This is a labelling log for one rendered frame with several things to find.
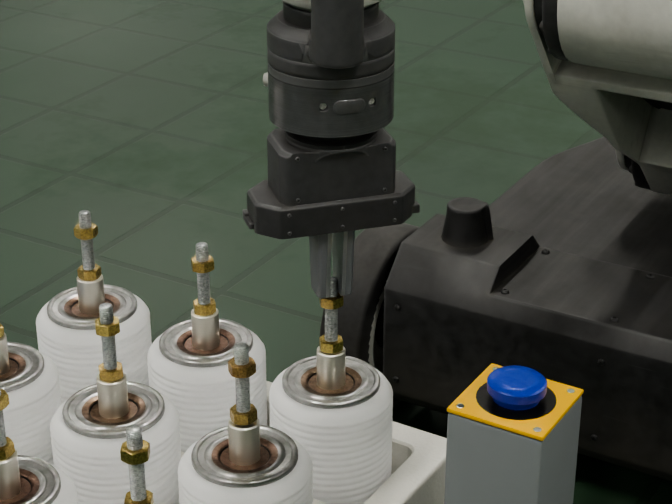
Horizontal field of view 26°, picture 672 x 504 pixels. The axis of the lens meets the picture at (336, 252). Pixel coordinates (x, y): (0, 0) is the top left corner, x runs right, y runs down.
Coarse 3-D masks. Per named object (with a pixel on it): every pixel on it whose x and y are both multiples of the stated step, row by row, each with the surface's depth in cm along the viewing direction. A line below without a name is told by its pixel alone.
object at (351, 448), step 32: (384, 384) 112; (288, 416) 109; (320, 416) 108; (352, 416) 109; (384, 416) 111; (320, 448) 109; (352, 448) 110; (384, 448) 112; (320, 480) 111; (352, 480) 111; (384, 480) 114
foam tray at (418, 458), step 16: (400, 432) 119; (416, 432) 119; (400, 448) 118; (416, 448) 117; (432, 448) 117; (400, 464) 118; (416, 464) 115; (432, 464) 115; (400, 480) 113; (416, 480) 113; (432, 480) 114; (384, 496) 111; (400, 496) 111; (416, 496) 112; (432, 496) 115
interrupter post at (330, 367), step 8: (320, 352) 110; (344, 352) 111; (320, 360) 111; (328, 360) 110; (336, 360) 110; (344, 360) 111; (320, 368) 111; (328, 368) 110; (336, 368) 111; (344, 368) 111; (320, 376) 111; (328, 376) 111; (336, 376) 111; (344, 376) 112; (320, 384) 111; (328, 384) 111; (336, 384) 111; (344, 384) 112
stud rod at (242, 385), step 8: (240, 344) 99; (240, 352) 99; (248, 352) 99; (240, 360) 99; (248, 360) 100; (240, 384) 100; (248, 384) 100; (240, 392) 100; (248, 392) 101; (240, 400) 101; (248, 400) 101; (240, 408) 101; (248, 408) 101
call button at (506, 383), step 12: (492, 372) 98; (504, 372) 98; (516, 372) 98; (528, 372) 98; (492, 384) 97; (504, 384) 97; (516, 384) 97; (528, 384) 97; (540, 384) 97; (492, 396) 97; (504, 396) 96; (516, 396) 96; (528, 396) 96; (540, 396) 96; (516, 408) 97; (528, 408) 97
